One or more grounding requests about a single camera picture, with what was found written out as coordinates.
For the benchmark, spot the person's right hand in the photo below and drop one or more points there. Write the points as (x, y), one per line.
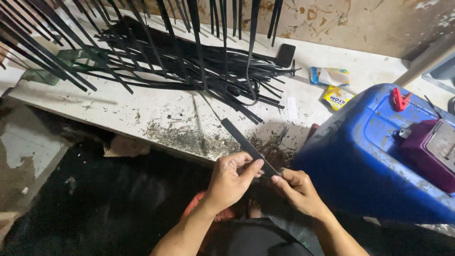
(298, 190)

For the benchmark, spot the person's left hand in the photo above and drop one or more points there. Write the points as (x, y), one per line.
(227, 185)

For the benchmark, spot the person's foot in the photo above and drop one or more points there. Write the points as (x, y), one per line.
(254, 209)

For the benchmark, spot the scissors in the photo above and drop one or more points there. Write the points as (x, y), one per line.
(279, 142)

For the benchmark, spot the white paper slip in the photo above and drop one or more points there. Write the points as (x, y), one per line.
(292, 107)

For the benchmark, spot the blue plastic drum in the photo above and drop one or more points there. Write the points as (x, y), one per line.
(384, 156)

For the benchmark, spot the yellow snack packet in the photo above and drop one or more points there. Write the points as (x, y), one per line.
(336, 97)

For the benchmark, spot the brown cardboard scrap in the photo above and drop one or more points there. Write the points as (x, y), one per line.
(126, 146)

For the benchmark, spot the blue white snack packet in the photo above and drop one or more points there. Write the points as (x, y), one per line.
(330, 76)

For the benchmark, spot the black phone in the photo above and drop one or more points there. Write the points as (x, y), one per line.
(285, 55)

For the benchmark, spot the red plastic clip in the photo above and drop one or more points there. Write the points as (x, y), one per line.
(400, 99)

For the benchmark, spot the purple box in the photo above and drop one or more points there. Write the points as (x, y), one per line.
(432, 153)

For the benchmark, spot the grey pipe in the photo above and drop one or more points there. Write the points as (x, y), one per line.
(424, 62)

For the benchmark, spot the green glass sheet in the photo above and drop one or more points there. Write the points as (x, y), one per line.
(53, 67)

